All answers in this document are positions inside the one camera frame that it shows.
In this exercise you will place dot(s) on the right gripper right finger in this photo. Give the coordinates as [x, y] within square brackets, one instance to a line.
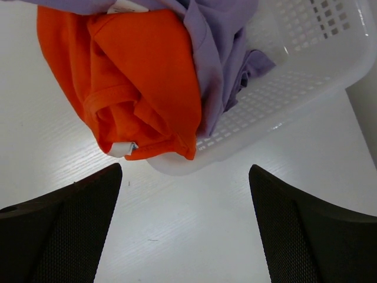
[306, 239]

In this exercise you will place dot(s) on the white plastic basket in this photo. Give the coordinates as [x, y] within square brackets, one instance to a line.
[319, 48]

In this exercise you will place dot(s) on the purple t shirt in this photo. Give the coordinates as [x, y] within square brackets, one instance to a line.
[217, 31]

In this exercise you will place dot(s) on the orange t shirt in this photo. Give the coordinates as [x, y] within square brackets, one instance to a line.
[129, 77]

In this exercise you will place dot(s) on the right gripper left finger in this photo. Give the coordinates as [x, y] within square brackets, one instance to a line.
[59, 236]

